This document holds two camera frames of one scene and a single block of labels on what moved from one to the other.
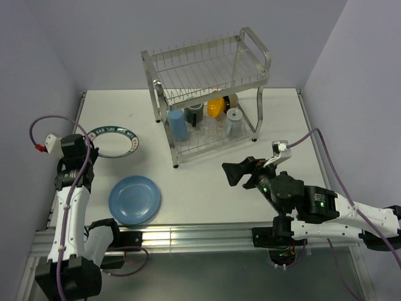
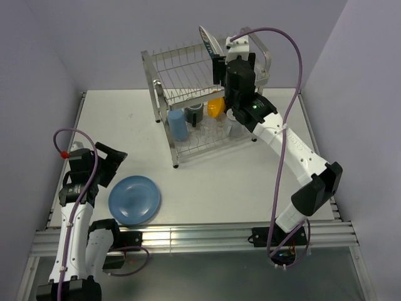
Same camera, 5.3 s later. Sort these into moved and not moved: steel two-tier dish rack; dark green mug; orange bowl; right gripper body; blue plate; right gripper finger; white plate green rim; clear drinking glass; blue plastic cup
Moved: right gripper body; right gripper finger; white plate green rim
Not moved: orange bowl; blue plastic cup; steel two-tier dish rack; clear drinking glass; dark green mug; blue plate
